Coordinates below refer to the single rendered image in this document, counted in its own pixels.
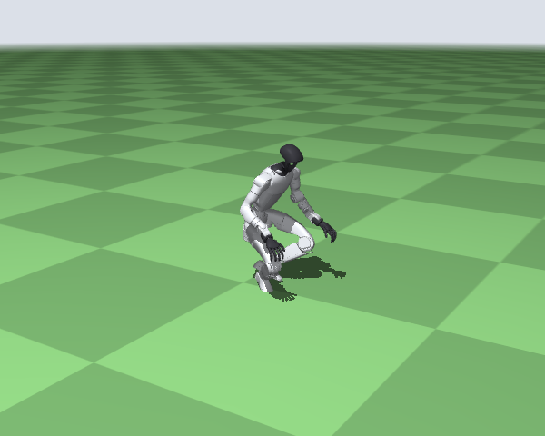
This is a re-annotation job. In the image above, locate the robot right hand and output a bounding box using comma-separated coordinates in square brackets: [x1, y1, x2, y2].
[261, 233, 285, 261]

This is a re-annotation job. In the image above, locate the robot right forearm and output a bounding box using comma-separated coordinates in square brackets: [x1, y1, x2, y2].
[241, 206, 271, 237]

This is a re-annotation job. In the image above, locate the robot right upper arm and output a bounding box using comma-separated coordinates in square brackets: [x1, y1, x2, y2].
[240, 173, 272, 213]

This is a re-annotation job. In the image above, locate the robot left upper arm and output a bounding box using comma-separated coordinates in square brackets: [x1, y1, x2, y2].
[290, 167, 303, 203]

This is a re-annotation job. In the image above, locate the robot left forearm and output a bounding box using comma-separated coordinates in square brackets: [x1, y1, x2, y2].
[298, 196, 321, 224]

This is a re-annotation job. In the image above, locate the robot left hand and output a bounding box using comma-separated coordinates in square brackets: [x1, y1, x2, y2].
[312, 217, 337, 242]

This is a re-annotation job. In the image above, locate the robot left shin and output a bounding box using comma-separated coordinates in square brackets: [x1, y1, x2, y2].
[263, 242, 312, 263]

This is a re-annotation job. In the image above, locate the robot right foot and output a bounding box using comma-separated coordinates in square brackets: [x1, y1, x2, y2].
[255, 271, 273, 292]

